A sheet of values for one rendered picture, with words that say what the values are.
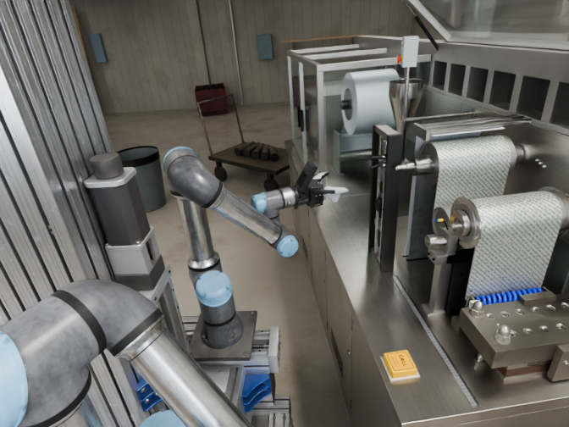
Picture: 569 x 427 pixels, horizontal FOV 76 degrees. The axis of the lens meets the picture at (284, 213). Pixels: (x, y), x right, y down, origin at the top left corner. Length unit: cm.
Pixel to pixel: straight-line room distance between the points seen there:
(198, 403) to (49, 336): 24
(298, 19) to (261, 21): 87
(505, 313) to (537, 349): 12
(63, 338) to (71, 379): 6
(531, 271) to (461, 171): 35
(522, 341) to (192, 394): 83
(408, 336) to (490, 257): 34
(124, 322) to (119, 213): 29
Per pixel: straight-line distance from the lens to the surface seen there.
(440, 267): 123
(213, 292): 122
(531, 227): 119
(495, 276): 123
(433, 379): 117
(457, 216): 113
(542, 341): 117
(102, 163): 83
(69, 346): 60
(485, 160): 132
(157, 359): 65
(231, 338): 134
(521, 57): 151
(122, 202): 84
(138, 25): 1036
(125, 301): 63
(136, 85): 1057
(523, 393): 121
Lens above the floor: 179
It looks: 27 degrees down
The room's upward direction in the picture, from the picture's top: 5 degrees counter-clockwise
